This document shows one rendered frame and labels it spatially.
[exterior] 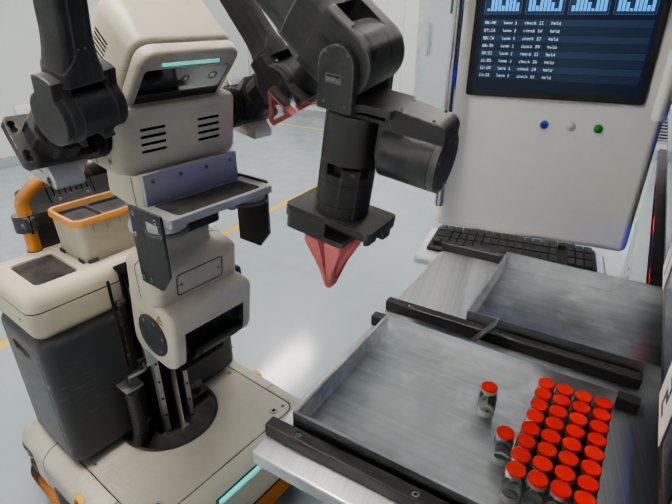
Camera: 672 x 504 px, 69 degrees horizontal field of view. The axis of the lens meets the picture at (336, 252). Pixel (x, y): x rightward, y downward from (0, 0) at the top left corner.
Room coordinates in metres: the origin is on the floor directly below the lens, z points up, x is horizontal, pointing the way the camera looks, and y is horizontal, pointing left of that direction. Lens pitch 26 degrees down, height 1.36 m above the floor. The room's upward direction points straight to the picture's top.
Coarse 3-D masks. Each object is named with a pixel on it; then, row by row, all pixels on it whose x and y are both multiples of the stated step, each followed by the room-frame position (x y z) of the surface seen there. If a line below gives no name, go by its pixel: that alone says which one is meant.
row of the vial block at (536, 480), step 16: (560, 384) 0.49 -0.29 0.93; (560, 400) 0.46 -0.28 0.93; (560, 416) 0.43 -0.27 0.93; (544, 432) 0.41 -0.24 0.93; (560, 432) 0.42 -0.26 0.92; (544, 448) 0.39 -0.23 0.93; (544, 464) 0.37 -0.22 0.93; (528, 480) 0.35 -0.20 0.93; (544, 480) 0.35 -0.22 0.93; (528, 496) 0.34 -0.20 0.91; (544, 496) 0.34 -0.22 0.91
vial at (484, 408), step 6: (480, 396) 0.48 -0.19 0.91; (486, 396) 0.48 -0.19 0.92; (492, 396) 0.48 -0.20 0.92; (480, 402) 0.48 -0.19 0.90; (486, 402) 0.48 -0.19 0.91; (492, 402) 0.48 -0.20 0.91; (480, 408) 0.48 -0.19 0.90; (486, 408) 0.48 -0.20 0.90; (492, 408) 0.48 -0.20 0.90; (480, 414) 0.48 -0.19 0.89; (486, 414) 0.48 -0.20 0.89; (492, 414) 0.48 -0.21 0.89
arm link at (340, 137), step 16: (336, 112) 0.46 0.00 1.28; (336, 128) 0.45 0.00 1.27; (352, 128) 0.45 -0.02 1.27; (368, 128) 0.45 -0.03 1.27; (336, 144) 0.45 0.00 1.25; (352, 144) 0.45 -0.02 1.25; (368, 144) 0.45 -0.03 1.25; (336, 160) 0.45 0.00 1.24; (352, 160) 0.45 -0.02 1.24; (368, 160) 0.46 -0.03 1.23
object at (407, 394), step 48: (384, 336) 0.66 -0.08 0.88; (432, 336) 0.63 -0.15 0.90; (336, 384) 0.53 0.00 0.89; (384, 384) 0.54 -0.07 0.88; (432, 384) 0.54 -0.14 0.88; (480, 384) 0.54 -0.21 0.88; (528, 384) 0.54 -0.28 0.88; (576, 384) 0.52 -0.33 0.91; (336, 432) 0.42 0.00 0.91; (384, 432) 0.45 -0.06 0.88; (432, 432) 0.45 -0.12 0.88; (480, 432) 0.45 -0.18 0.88; (432, 480) 0.36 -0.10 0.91; (480, 480) 0.38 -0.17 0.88
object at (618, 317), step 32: (512, 256) 0.90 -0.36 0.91; (512, 288) 0.81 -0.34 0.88; (544, 288) 0.81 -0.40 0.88; (576, 288) 0.81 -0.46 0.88; (608, 288) 0.80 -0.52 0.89; (640, 288) 0.77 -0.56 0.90; (480, 320) 0.67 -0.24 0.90; (512, 320) 0.70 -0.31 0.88; (544, 320) 0.70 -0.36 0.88; (576, 320) 0.70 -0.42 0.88; (608, 320) 0.70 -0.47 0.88; (640, 320) 0.70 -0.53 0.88; (576, 352) 0.59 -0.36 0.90; (608, 352) 0.57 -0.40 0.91; (640, 352) 0.61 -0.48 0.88
